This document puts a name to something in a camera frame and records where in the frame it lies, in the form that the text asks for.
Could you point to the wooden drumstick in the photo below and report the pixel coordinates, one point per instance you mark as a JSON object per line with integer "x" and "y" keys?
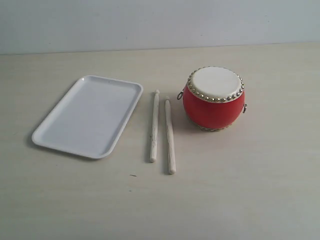
{"x": 154, "y": 127}
{"x": 170, "y": 138}

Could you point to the small red drum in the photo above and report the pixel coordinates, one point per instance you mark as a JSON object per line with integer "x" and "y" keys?
{"x": 213, "y": 97}

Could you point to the white rectangular plastic tray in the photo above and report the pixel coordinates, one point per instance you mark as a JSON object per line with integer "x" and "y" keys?
{"x": 90, "y": 118}

